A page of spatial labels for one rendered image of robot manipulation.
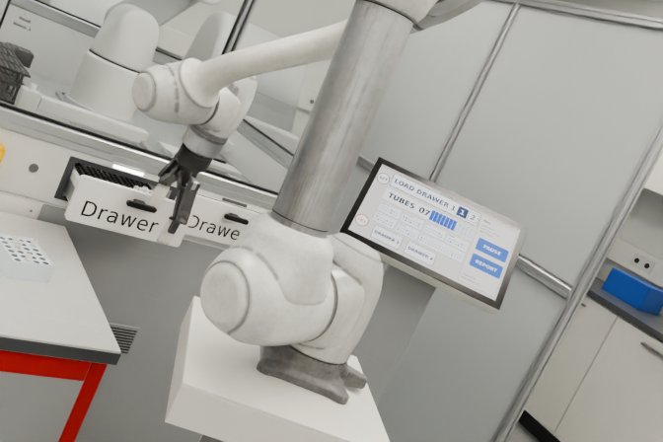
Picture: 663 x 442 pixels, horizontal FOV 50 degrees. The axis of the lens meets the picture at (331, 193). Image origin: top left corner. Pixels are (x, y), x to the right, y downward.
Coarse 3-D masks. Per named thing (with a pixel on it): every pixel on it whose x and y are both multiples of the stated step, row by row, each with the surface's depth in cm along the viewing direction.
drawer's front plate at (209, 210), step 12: (204, 204) 192; (216, 204) 194; (228, 204) 196; (192, 216) 191; (204, 216) 193; (216, 216) 195; (240, 216) 199; (252, 216) 200; (192, 228) 193; (204, 228) 194; (216, 228) 196; (228, 228) 198; (240, 228) 200; (216, 240) 198; (228, 240) 199
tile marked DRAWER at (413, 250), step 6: (408, 240) 213; (408, 246) 212; (414, 246) 212; (420, 246) 213; (408, 252) 211; (414, 252) 211; (420, 252) 212; (426, 252) 212; (432, 252) 212; (420, 258) 210; (426, 258) 211; (432, 258) 211; (432, 264) 210
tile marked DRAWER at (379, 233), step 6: (378, 228) 213; (384, 228) 214; (372, 234) 212; (378, 234) 212; (384, 234) 213; (390, 234) 213; (396, 234) 213; (378, 240) 211; (384, 240) 212; (390, 240) 212; (396, 240) 212; (402, 240) 213; (390, 246) 211; (396, 246) 211
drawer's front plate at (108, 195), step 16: (80, 176) 162; (80, 192) 162; (96, 192) 163; (112, 192) 165; (128, 192) 167; (144, 192) 170; (80, 208) 163; (112, 208) 167; (128, 208) 169; (160, 208) 173; (192, 208) 177; (96, 224) 166; (112, 224) 168; (160, 224) 174; (176, 240) 178
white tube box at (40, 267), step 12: (0, 240) 142; (24, 240) 147; (0, 252) 140; (12, 252) 140; (24, 252) 142; (36, 252) 144; (0, 264) 139; (12, 264) 135; (24, 264) 137; (36, 264) 138; (48, 264) 140; (12, 276) 136; (24, 276) 138; (36, 276) 140; (48, 276) 141
